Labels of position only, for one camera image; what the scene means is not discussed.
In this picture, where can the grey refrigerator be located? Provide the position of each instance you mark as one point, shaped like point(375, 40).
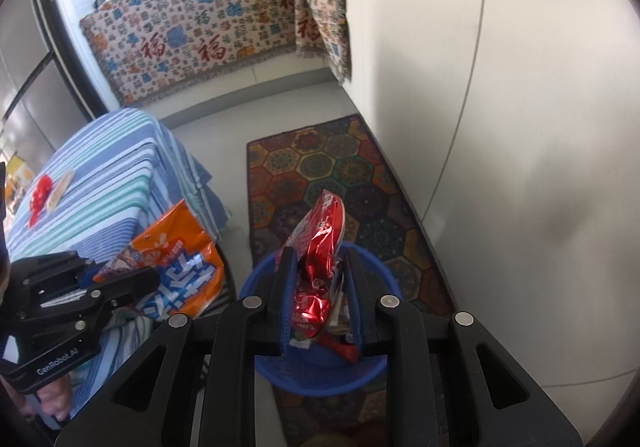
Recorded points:
point(30, 92)

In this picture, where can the white cabinet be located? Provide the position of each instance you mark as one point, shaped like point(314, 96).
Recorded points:
point(500, 127)

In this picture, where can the red foil snack packet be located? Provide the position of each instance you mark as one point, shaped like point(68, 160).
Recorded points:
point(320, 247)

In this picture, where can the orange snack packet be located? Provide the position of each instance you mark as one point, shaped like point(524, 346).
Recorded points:
point(175, 252)

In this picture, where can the yellow box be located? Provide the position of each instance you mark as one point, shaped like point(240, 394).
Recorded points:
point(20, 177)

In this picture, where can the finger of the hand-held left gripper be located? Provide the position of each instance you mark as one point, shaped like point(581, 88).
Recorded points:
point(65, 274)
point(125, 289)

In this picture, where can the blue plastic basket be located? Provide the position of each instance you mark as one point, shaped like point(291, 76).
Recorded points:
point(320, 377)

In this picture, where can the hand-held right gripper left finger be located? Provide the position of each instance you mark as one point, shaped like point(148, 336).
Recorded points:
point(285, 297)

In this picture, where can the large patterned cloth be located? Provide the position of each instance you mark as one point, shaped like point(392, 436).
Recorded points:
point(200, 27)

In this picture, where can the hexagon patterned rug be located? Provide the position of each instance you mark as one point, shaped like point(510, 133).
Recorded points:
point(325, 162)

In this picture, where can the blue striped tablecloth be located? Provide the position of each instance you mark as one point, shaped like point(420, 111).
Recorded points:
point(100, 167)

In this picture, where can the narrow patterned cloth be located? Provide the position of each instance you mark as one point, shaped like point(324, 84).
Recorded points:
point(315, 2)

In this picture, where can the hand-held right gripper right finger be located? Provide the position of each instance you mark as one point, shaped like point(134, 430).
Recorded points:
point(362, 307)

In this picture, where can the person's left hand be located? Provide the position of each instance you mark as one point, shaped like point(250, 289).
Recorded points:
point(52, 399)

